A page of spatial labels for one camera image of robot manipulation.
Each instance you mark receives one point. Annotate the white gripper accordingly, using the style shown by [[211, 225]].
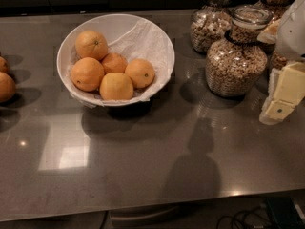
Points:
[[293, 35]]

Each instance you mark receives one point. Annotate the orange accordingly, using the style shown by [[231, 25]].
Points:
[[116, 86], [141, 72], [86, 74], [7, 87], [4, 66], [114, 63], [91, 44]]

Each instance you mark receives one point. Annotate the white bowl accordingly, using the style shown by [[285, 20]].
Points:
[[108, 26]]

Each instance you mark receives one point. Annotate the front cereal glass jar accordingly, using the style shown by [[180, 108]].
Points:
[[235, 62]]

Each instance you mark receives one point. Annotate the back right cereal jar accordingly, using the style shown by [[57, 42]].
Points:
[[277, 8]]

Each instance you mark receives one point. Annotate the back left cereal jar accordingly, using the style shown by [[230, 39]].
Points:
[[209, 24]]

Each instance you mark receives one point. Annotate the white paper liner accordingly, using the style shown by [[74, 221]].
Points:
[[144, 43]]

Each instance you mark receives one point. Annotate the black power adapter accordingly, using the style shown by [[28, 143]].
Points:
[[283, 214]]

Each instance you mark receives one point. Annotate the orange top back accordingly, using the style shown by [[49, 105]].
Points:
[[91, 44]]

